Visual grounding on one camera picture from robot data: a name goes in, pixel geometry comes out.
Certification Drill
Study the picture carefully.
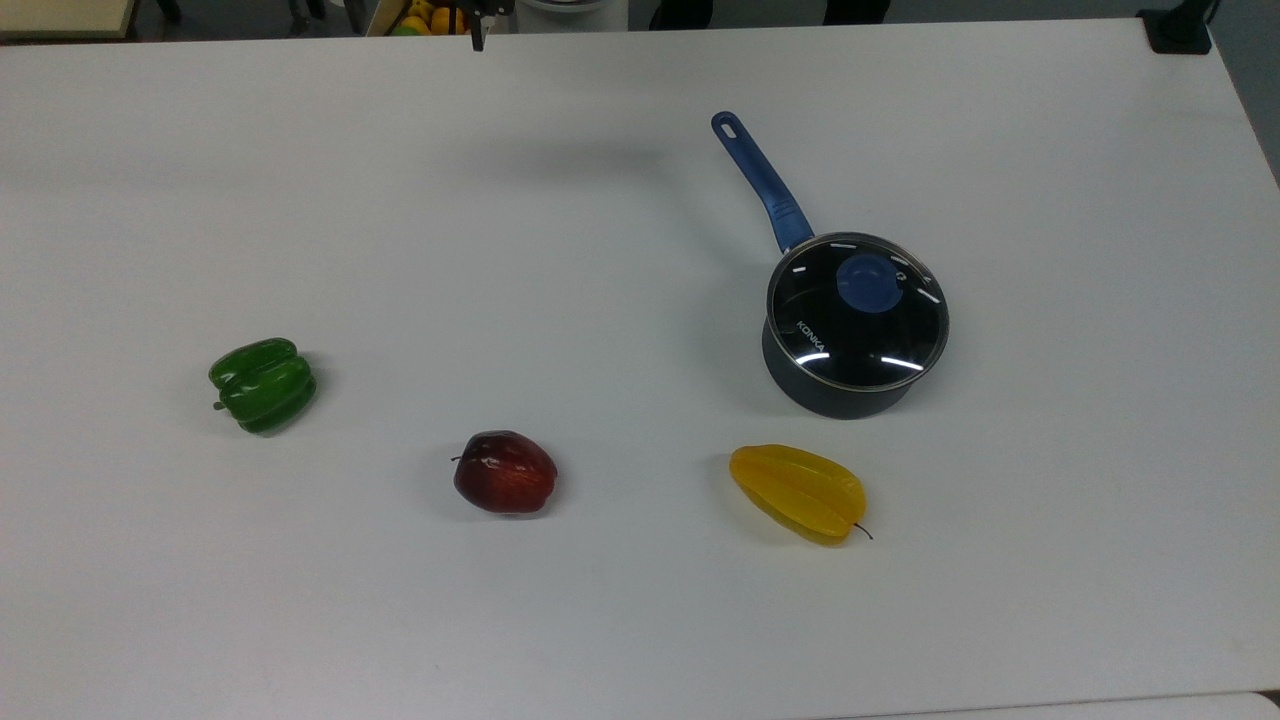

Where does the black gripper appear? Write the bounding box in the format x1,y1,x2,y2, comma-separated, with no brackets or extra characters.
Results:
456,0,516,53

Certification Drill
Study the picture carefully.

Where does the glass lid with blue knob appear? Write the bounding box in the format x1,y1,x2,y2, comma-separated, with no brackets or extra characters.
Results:
766,232,950,391

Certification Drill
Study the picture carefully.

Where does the box of yellow fruit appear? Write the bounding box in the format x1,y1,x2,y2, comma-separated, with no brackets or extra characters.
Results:
365,0,471,38

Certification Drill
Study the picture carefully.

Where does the green bell pepper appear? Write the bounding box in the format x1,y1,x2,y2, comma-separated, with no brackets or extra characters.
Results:
208,338,318,436

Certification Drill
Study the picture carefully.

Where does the wooden side table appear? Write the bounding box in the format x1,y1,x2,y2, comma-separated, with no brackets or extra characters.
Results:
0,0,139,41

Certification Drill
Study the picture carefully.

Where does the red apple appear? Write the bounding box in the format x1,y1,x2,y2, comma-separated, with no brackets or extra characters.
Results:
451,430,559,517

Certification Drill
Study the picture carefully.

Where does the yellow starfruit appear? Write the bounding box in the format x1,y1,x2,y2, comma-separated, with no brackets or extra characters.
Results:
728,444,874,546

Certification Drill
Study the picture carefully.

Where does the black table clamp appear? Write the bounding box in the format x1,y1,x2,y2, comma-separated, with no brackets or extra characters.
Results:
1137,0,1223,55

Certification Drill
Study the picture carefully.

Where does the dark saucepan with blue handle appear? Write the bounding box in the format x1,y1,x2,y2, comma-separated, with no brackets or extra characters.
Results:
711,111,950,420

